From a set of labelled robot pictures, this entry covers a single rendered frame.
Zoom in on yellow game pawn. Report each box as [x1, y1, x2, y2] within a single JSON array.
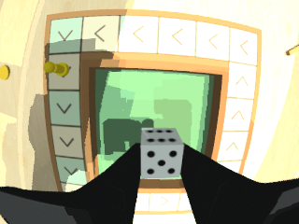
[[44, 61, 68, 76]]

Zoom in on white square board track with arrows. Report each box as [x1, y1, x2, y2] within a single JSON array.
[[42, 8, 262, 216]]

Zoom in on white die with black pips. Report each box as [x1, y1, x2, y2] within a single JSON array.
[[141, 128, 184, 179]]

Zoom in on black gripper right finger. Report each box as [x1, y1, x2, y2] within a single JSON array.
[[180, 143, 299, 224]]

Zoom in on yellow round disc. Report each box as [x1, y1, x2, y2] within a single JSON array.
[[0, 65, 10, 79]]

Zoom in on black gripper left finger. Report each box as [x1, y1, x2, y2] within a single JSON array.
[[0, 143, 141, 224]]

